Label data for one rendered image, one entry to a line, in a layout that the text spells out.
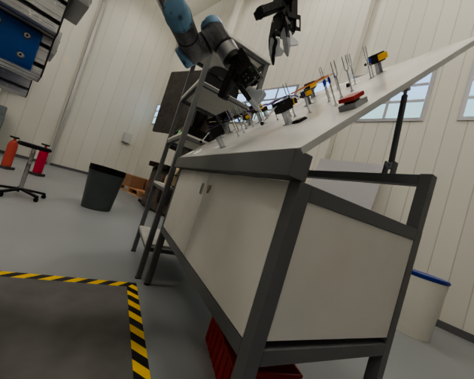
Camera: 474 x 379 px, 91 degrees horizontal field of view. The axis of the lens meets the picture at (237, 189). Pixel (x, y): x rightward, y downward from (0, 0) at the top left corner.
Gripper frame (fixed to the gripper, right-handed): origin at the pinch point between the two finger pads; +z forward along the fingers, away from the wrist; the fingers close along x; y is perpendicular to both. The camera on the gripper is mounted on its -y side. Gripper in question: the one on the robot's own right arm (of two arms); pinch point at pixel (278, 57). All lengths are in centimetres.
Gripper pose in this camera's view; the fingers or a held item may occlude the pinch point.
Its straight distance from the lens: 97.5
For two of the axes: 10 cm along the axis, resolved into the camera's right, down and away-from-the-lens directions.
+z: 0.3, 9.9, 1.4
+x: -4.5, -1.1, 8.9
